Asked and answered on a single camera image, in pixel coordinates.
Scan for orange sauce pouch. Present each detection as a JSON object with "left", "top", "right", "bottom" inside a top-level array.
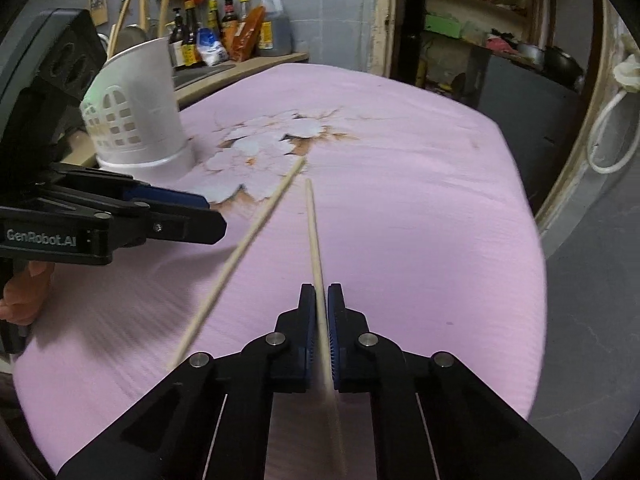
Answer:
[{"left": 227, "top": 6, "right": 266, "bottom": 63}]

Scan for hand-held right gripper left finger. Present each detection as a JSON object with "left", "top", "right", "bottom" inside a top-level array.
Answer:
[{"left": 57, "top": 282, "right": 318, "bottom": 480}]

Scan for wooden counter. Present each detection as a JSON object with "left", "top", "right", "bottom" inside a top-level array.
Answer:
[{"left": 172, "top": 51, "right": 310, "bottom": 108}]

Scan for white plastic utensil holder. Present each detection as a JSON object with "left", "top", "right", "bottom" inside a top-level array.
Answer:
[{"left": 80, "top": 36, "right": 196, "bottom": 178}]

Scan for dark grey cabinet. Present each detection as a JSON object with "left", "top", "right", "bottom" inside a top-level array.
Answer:
[{"left": 460, "top": 42, "right": 586, "bottom": 171}]

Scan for white hose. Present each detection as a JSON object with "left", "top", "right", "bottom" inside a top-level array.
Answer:
[{"left": 586, "top": 91, "right": 640, "bottom": 176}]

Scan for red cloth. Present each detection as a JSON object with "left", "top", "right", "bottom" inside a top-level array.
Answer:
[{"left": 487, "top": 35, "right": 518, "bottom": 55}]

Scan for person's left hand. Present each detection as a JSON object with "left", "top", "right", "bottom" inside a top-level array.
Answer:
[{"left": 0, "top": 260, "right": 55, "bottom": 325}]

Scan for white blue seasoning bag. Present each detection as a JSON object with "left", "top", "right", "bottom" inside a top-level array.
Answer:
[{"left": 196, "top": 27, "right": 230, "bottom": 67}]

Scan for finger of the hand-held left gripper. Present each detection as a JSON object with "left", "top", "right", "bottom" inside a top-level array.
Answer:
[
  {"left": 111, "top": 205, "right": 227, "bottom": 249},
  {"left": 50, "top": 162, "right": 211, "bottom": 211}
]

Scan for row of sauce bottles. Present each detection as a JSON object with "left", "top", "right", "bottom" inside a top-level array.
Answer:
[{"left": 167, "top": 0, "right": 296, "bottom": 68}]

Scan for pink table cover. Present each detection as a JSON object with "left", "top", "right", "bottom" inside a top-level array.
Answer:
[{"left": 12, "top": 62, "right": 548, "bottom": 480}]

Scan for black wok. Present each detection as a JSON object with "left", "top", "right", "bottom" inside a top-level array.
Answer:
[{"left": 542, "top": 46, "right": 585, "bottom": 92}]

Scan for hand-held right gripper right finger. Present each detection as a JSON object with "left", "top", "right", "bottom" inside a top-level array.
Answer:
[{"left": 326, "top": 282, "right": 583, "bottom": 480}]

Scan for wooden door frame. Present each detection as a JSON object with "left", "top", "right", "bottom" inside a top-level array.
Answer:
[{"left": 372, "top": 0, "right": 608, "bottom": 261}]

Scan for metal pot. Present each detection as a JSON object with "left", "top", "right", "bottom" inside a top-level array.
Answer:
[{"left": 515, "top": 42, "right": 546, "bottom": 63}]

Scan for green box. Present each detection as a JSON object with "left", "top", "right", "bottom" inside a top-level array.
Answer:
[{"left": 424, "top": 14, "right": 462, "bottom": 40}]

